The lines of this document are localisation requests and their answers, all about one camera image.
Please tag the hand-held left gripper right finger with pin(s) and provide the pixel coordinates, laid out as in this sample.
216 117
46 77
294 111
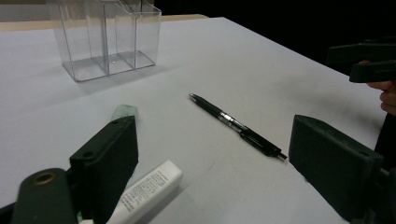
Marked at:
330 161

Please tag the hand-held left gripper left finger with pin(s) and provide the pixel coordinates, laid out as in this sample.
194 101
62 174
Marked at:
109 155

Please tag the black pen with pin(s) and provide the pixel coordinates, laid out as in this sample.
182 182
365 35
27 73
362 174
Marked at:
249 135

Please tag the clear plastic organizer box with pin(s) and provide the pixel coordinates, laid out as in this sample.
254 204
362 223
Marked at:
106 34

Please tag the white table cover sheet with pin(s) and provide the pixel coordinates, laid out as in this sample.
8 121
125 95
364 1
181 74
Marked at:
224 62

